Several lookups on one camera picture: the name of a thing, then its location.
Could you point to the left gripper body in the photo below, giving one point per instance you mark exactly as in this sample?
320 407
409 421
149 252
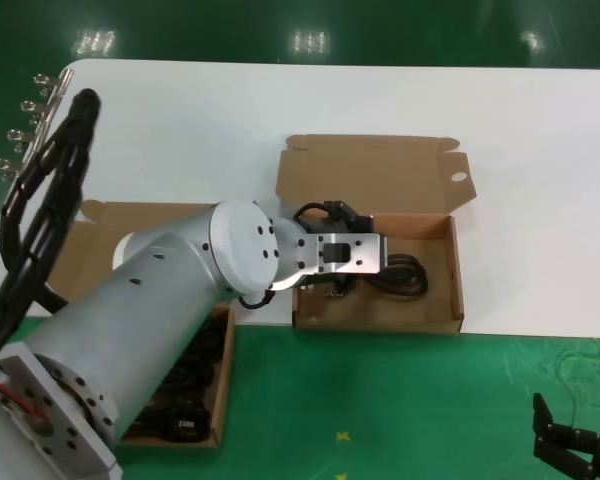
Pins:
365 252

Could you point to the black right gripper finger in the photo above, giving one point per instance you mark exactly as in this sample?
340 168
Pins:
562 435

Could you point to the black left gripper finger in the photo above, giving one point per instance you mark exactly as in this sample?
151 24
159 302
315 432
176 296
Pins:
340 220
342 286

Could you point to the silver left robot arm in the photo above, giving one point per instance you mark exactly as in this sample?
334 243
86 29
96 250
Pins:
130 325

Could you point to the open brown cardboard box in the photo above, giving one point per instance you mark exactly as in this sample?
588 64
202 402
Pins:
380 170
145 215

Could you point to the green table mat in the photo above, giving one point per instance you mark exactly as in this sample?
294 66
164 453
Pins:
380 400

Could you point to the silver binder clip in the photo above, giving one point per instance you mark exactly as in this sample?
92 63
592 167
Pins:
17 136
62 82
5 166
47 111

